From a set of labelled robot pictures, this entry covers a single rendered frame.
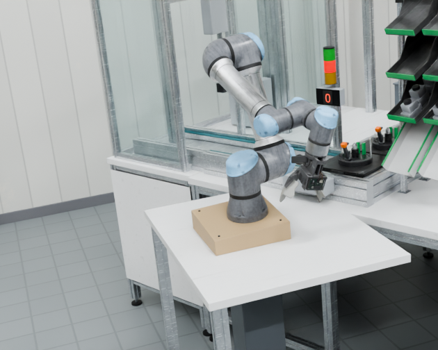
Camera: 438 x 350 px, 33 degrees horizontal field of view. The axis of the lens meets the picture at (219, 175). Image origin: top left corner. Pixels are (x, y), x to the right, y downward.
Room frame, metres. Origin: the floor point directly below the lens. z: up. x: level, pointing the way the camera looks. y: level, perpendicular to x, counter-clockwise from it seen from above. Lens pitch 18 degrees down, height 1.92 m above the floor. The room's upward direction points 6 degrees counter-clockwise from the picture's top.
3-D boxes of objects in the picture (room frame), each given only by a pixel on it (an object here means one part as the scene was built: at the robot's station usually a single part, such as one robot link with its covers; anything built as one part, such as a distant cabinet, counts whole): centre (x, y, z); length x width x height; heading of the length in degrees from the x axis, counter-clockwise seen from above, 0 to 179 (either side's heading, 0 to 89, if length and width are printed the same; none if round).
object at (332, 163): (2.87, -0.56, 0.96); 0.24 x 0.24 x 0.02; 45
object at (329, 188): (2.78, -0.35, 0.93); 0.21 x 0.07 x 0.06; 45
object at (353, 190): (2.96, -0.26, 0.91); 0.89 x 0.06 x 0.11; 45
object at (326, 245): (2.52, -0.14, 0.84); 0.90 x 0.70 x 0.03; 16
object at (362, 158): (2.87, -0.56, 0.98); 0.14 x 0.14 x 0.02
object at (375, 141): (3.05, -0.75, 1.01); 0.24 x 0.24 x 0.13; 45
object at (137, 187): (3.95, -0.14, 0.43); 1.39 x 0.63 x 0.86; 135
